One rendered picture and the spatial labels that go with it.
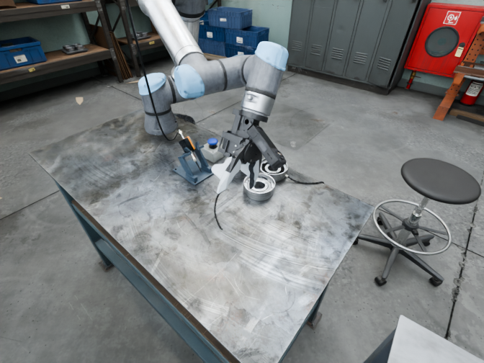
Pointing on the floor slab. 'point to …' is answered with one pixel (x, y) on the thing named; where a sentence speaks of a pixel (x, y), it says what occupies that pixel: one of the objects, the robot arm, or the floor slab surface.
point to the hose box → (446, 43)
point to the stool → (466, 196)
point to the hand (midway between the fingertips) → (238, 192)
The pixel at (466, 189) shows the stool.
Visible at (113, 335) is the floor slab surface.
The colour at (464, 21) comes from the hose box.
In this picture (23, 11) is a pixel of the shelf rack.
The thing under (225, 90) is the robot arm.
